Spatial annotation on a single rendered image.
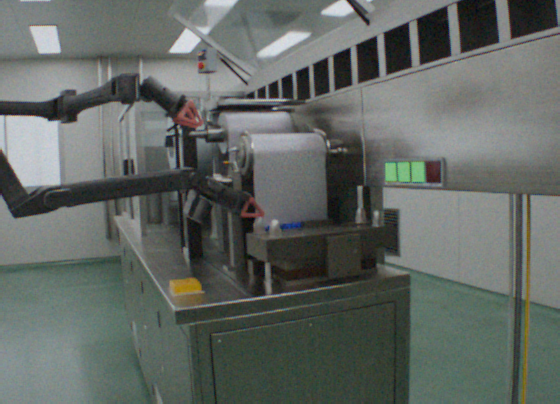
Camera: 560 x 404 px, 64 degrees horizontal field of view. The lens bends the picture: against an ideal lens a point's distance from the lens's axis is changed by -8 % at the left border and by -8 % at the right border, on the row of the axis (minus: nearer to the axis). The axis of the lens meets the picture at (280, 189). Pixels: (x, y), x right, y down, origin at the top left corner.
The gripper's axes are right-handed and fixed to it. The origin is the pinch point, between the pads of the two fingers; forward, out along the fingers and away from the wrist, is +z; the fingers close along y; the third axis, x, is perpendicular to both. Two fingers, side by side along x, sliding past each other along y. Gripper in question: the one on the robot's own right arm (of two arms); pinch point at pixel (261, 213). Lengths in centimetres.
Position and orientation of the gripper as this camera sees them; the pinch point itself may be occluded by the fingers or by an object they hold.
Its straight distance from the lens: 144.8
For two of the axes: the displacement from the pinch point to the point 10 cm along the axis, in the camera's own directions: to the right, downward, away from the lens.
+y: 3.8, 0.3, -9.2
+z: 8.3, 4.3, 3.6
